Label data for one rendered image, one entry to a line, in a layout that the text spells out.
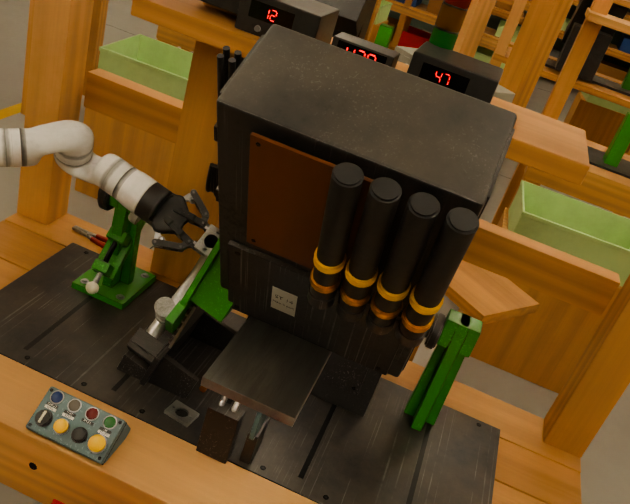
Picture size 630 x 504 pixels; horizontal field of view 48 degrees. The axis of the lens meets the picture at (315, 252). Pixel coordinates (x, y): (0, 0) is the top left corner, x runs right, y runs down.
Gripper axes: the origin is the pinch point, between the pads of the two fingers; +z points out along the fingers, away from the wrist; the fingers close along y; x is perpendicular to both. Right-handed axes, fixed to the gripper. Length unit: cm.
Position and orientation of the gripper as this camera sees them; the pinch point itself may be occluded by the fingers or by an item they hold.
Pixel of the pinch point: (207, 241)
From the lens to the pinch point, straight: 136.3
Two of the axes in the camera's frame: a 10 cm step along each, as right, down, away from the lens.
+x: -1.4, 2.1, 9.7
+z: 8.2, 5.8, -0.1
